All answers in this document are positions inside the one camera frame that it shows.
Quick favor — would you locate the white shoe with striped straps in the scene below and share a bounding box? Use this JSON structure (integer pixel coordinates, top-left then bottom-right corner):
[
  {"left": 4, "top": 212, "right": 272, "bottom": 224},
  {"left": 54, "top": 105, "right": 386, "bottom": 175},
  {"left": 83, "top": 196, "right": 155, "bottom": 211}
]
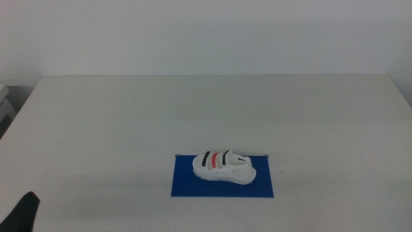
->
[{"left": 192, "top": 149, "right": 258, "bottom": 186}]

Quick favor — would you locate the white side furniture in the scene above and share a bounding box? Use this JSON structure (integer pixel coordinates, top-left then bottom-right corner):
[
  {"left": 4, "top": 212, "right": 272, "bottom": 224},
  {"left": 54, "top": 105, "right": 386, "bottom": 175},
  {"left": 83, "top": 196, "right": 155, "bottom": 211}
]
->
[{"left": 0, "top": 84, "right": 17, "bottom": 126}]

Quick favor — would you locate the blue rectangular mat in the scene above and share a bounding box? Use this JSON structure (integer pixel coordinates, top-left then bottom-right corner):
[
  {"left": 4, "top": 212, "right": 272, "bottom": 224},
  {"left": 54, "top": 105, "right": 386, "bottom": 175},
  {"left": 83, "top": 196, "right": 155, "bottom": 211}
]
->
[{"left": 170, "top": 155, "right": 275, "bottom": 198}]

